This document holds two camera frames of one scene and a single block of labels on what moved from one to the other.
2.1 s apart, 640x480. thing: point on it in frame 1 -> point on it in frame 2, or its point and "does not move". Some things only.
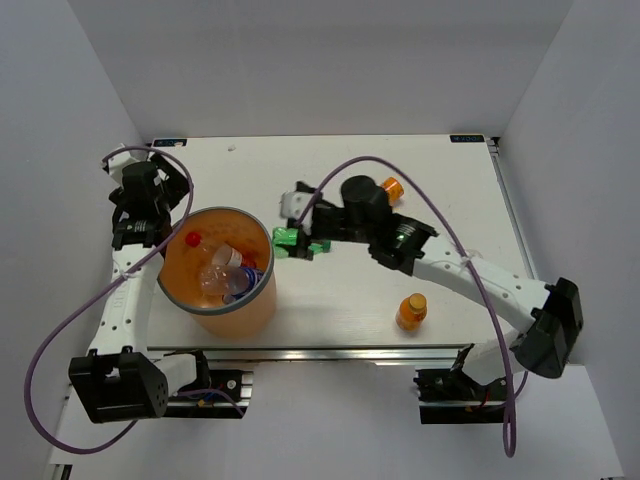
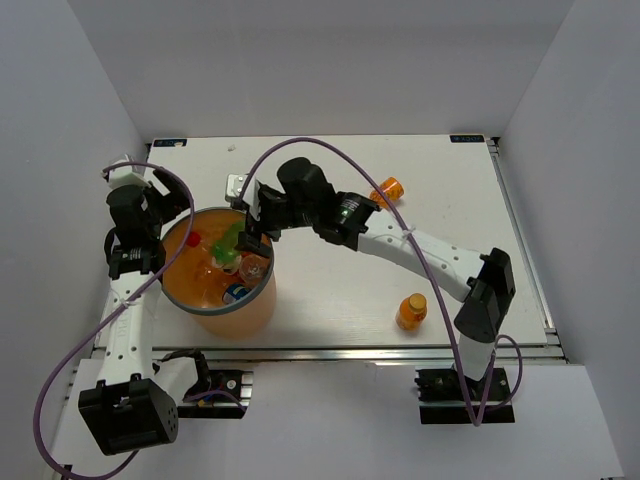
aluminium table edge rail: x=396 y=354 does not move
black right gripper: x=302 y=246 -> x=251 y=240
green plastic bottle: x=285 y=237 -> x=223 y=252
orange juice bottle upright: x=411 y=312 does not move
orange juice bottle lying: x=394 y=189 does not move
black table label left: x=169 y=142 does not move
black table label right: x=469 y=138 does not move
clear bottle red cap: x=213 y=251 does not move
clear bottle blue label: x=232 y=283 -> x=253 y=269
